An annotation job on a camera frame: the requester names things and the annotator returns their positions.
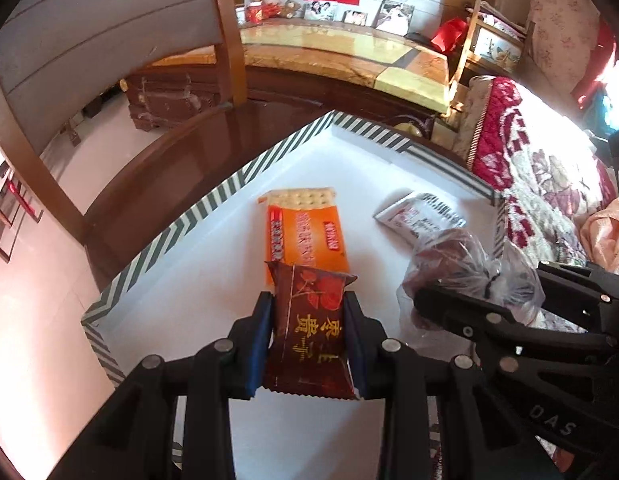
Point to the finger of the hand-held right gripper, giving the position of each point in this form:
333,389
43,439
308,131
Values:
454,310
579,285

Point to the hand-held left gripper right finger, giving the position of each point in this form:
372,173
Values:
354,347

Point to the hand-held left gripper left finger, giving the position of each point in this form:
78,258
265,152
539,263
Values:
259,342

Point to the dark red snack packet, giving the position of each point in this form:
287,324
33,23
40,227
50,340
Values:
309,340

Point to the clear bag of dark snacks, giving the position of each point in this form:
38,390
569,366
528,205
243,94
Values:
454,255

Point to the striped cardboard box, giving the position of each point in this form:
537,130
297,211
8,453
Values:
199,270

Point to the peach cloth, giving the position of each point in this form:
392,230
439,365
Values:
609,230

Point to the white snack packet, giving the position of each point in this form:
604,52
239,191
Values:
419,212

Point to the orange cracker packet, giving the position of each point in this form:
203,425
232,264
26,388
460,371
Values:
304,230

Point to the red floral blanket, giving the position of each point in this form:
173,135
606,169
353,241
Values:
534,160

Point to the teal pillow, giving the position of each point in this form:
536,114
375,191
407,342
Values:
603,105

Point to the yellow round knob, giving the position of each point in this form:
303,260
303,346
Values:
409,129

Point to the wooden chair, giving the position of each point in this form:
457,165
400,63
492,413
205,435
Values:
189,160

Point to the red cloth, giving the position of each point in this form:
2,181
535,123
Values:
597,60

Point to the printed enamel basin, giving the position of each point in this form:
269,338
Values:
497,50

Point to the brown taped carton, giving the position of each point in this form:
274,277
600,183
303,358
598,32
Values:
164,100

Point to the floral fabric cover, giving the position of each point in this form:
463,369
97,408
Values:
564,20

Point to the red bag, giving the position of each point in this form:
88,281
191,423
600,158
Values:
449,35

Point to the wooden rack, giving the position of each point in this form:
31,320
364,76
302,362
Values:
472,25

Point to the marble top wooden cabinet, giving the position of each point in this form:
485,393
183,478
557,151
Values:
309,55

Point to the red gift box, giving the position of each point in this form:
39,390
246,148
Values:
254,13

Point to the brown teddy bear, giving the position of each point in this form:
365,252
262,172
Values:
292,10

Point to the red white plush doll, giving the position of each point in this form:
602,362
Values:
272,5

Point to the dark red frame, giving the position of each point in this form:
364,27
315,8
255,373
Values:
11,210

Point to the large wedding photo frame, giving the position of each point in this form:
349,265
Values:
394,17

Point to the small photo frame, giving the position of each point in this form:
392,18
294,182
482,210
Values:
355,17

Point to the couple photo frame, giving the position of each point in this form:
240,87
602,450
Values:
320,11

